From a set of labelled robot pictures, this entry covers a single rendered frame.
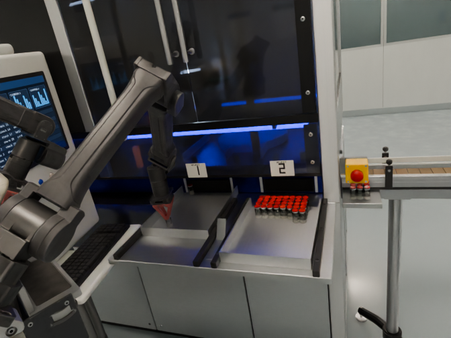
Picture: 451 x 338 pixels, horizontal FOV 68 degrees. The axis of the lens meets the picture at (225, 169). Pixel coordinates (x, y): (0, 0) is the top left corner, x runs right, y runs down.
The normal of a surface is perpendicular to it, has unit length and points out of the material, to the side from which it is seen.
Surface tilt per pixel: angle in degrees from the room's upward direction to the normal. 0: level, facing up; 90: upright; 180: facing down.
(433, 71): 90
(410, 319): 0
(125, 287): 90
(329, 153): 90
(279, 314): 90
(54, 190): 51
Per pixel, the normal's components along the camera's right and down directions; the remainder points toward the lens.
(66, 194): 0.15, -0.36
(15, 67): 0.97, -0.07
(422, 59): -0.32, 0.39
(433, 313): -0.16, -0.92
